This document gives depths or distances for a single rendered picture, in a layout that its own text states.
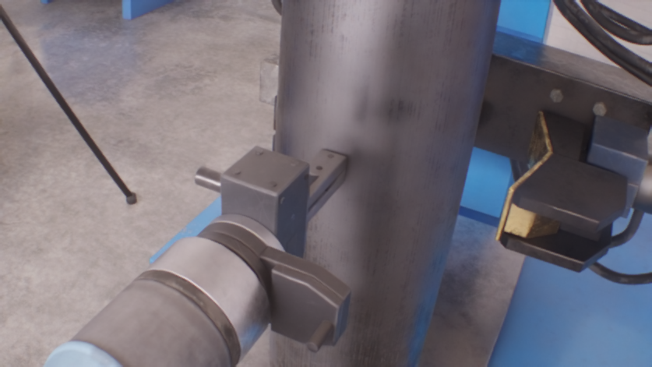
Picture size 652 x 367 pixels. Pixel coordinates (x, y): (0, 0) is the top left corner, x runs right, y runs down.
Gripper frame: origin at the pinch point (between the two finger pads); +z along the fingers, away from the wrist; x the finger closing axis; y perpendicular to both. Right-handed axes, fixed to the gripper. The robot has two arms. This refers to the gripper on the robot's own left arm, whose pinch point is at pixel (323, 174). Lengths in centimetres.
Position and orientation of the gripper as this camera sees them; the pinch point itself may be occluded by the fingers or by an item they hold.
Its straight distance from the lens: 57.6
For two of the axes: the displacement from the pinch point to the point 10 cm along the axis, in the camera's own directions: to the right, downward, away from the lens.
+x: -0.8, 8.3, 5.5
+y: -9.0, -3.0, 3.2
